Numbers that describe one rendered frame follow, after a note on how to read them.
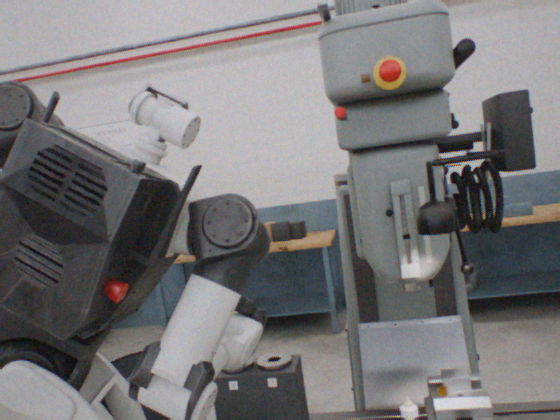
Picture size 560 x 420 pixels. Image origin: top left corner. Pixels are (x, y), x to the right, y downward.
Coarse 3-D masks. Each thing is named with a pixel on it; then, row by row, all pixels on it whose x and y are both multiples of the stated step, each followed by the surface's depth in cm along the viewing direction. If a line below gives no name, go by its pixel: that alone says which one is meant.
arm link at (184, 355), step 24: (192, 288) 82; (216, 288) 81; (192, 312) 80; (216, 312) 81; (168, 336) 80; (192, 336) 79; (216, 336) 81; (144, 360) 80; (168, 360) 78; (192, 360) 79; (144, 384) 80; (192, 384) 78; (192, 408) 78
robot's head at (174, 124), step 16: (144, 96) 90; (144, 112) 90; (160, 112) 89; (176, 112) 89; (160, 128) 89; (176, 128) 88; (192, 128) 91; (144, 144) 89; (160, 144) 90; (176, 144) 90
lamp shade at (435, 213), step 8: (440, 200) 99; (424, 208) 98; (432, 208) 97; (440, 208) 96; (448, 208) 97; (424, 216) 97; (432, 216) 96; (440, 216) 96; (448, 216) 96; (424, 224) 97; (432, 224) 96; (440, 224) 96; (448, 224) 96; (424, 232) 98; (432, 232) 97; (440, 232) 96; (448, 232) 96
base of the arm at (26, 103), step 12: (0, 84) 86; (12, 84) 86; (24, 84) 86; (0, 96) 85; (12, 96) 85; (24, 96) 85; (36, 96) 86; (0, 108) 85; (12, 108) 85; (24, 108) 85; (36, 108) 85; (0, 120) 84; (12, 120) 84; (60, 120) 99; (0, 132) 84; (12, 132) 84; (0, 144) 84; (12, 144) 85
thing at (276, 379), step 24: (264, 360) 133; (288, 360) 130; (216, 384) 129; (240, 384) 128; (264, 384) 127; (288, 384) 126; (216, 408) 130; (240, 408) 129; (264, 408) 128; (288, 408) 127
